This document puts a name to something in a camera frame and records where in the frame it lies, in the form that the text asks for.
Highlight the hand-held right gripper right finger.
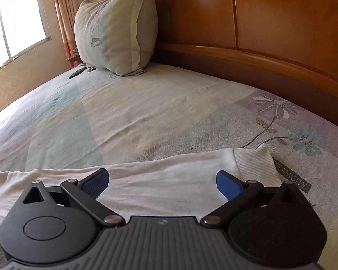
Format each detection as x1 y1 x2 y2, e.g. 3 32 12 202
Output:
200 170 310 228

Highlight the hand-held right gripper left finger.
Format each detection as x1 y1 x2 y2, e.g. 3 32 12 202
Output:
23 168 126 228

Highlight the white shirt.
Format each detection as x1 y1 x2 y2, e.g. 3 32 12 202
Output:
0 143 283 230

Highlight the beige printed pillow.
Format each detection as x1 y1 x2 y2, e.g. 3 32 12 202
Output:
74 0 158 76

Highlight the wooden headboard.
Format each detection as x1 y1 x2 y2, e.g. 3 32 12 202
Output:
103 0 338 134

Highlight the pink striped curtain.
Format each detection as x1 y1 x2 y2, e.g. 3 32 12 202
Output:
51 0 85 68

